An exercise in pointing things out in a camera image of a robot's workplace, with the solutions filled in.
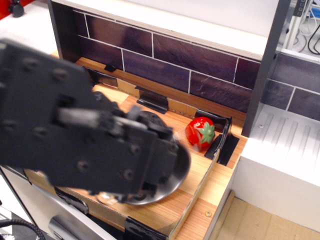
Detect cardboard fence with black tape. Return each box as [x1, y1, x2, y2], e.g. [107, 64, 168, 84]
[23, 65, 240, 240]

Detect silver drawer handle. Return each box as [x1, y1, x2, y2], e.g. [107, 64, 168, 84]
[48, 218, 79, 240]

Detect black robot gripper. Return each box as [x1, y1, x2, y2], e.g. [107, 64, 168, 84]
[0, 39, 173, 195]

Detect dark shelf frame with board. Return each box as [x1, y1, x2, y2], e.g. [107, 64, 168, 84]
[48, 0, 289, 136]

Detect black caster wheel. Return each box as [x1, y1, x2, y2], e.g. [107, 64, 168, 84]
[7, 0, 25, 18]

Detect white dish drainer block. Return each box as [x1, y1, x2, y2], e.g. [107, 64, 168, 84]
[232, 105, 320, 231]

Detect white and black background cables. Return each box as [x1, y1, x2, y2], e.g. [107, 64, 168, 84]
[294, 0, 320, 55]

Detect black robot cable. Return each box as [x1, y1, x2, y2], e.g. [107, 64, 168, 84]
[0, 218, 47, 240]

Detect red toy strawberry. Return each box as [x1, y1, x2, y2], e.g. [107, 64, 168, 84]
[184, 116, 216, 148]

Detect shiny metal pot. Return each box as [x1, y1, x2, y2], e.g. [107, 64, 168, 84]
[95, 136, 192, 206]

